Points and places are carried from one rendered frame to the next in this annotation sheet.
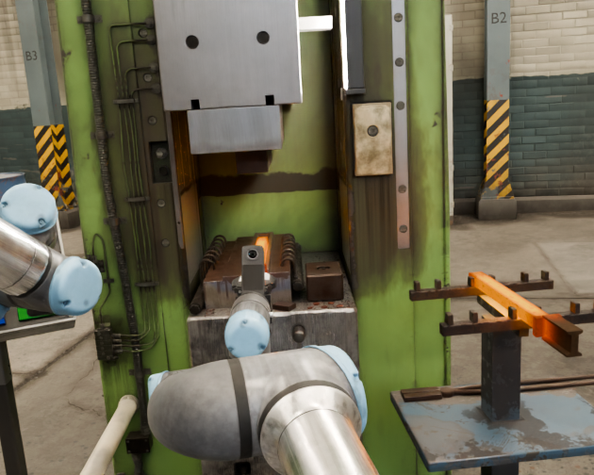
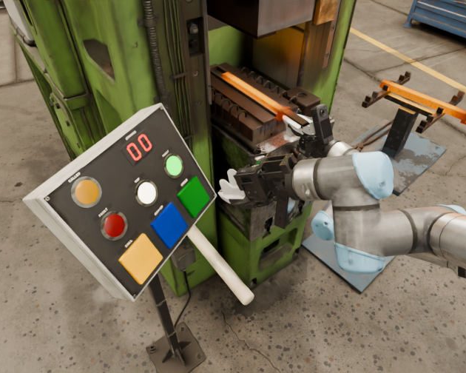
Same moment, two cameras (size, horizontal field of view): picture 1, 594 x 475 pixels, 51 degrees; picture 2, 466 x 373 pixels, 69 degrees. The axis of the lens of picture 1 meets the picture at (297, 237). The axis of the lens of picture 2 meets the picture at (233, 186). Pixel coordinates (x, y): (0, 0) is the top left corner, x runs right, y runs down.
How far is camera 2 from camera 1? 110 cm
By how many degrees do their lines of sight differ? 45
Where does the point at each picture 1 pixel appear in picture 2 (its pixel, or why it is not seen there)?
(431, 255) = (333, 67)
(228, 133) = (283, 12)
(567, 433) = (424, 153)
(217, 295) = (259, 135)
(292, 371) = not seen: outside the picture
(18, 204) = (387, 179)
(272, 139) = (308, 12)
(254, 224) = not seen: hidden behind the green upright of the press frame
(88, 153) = (136, 41)
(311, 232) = (229, 55)
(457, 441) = (396, 175)
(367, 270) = (306, 85)
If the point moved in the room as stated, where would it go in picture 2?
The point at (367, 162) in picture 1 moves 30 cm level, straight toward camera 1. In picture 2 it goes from (325, 13) to (395, 45)
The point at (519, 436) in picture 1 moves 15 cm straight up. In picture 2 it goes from (413, 162) to (427, 132)
